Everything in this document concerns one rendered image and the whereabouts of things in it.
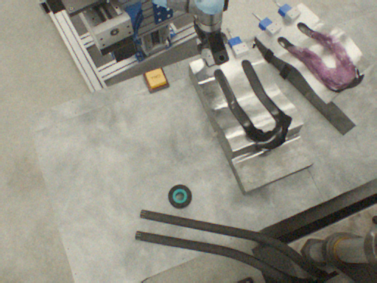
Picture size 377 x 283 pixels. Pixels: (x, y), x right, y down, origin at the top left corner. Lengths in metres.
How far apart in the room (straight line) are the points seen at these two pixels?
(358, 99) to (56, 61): 1.85
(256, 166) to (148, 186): 0.38
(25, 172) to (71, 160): 0.97
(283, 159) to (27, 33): 1.98
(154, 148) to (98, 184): 0.23
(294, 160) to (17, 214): 1.59
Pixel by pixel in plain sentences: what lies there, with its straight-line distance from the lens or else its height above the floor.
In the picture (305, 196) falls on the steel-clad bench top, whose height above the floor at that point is 0.80.
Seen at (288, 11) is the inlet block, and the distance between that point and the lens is 1.52.
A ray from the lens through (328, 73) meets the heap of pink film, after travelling 1.38.
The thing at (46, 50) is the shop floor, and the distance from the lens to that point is 2.57.
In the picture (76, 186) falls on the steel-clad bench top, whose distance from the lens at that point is 1.30.
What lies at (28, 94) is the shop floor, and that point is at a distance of 2.45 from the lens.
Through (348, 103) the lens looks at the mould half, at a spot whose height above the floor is 0.91.
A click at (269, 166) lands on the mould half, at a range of 1.23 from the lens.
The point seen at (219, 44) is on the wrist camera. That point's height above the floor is 1.09.
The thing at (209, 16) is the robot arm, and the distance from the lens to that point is 0.99.
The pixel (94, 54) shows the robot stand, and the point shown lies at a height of 0.21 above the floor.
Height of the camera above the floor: 2.02
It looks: 73 degrees down
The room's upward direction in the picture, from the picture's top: 4 degrees clockwise
